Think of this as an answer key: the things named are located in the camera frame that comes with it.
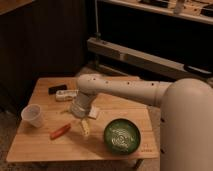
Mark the white remote control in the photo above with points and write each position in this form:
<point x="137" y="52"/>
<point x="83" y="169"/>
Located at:
<point x="65" y="95"/>

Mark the long grey metal beam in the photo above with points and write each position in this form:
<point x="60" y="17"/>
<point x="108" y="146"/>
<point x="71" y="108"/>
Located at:
<point x="145" y="61"/>

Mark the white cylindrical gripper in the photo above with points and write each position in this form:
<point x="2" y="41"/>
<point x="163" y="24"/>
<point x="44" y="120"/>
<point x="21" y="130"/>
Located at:
<point x="80" y="109"/>

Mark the wooden side table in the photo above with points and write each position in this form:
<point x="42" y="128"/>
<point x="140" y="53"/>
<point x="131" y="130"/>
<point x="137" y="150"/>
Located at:
<point x="34" y="144"/>

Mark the wooden shelf with items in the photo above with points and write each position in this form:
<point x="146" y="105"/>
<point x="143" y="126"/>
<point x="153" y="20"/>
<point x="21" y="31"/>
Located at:
<point x="184" y="9"/>

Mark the black rectangular block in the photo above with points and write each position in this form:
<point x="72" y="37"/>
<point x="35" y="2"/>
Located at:
<point x="54" y="89"/>

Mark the vertical metal pole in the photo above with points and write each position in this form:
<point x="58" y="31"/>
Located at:
<point x="98" y="34"/>

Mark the green patterned bowl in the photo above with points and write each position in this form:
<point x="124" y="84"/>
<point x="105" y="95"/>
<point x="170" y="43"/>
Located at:
<point x="122" y="137"/>

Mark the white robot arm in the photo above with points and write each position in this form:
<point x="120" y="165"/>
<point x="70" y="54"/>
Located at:
<point x="186" y="109"/>

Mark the small white square block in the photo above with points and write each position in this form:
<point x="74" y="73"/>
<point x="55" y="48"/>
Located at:
<point x="94" y="112"/>

